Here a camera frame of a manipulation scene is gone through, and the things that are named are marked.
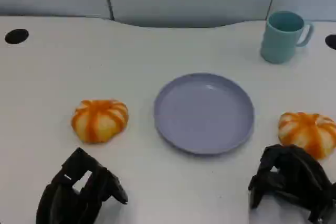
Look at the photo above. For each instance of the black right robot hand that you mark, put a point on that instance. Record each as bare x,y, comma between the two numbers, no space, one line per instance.
299,176

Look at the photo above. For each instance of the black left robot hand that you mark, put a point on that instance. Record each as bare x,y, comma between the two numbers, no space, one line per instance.
65,197

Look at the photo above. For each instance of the orange and white bread roll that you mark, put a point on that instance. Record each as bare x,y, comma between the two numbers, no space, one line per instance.
99,121
307,132

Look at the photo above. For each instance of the lilac plate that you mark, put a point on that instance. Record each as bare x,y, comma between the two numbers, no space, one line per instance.
204,113

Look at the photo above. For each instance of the pale green mug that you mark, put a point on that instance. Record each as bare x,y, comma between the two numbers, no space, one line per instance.
278,45

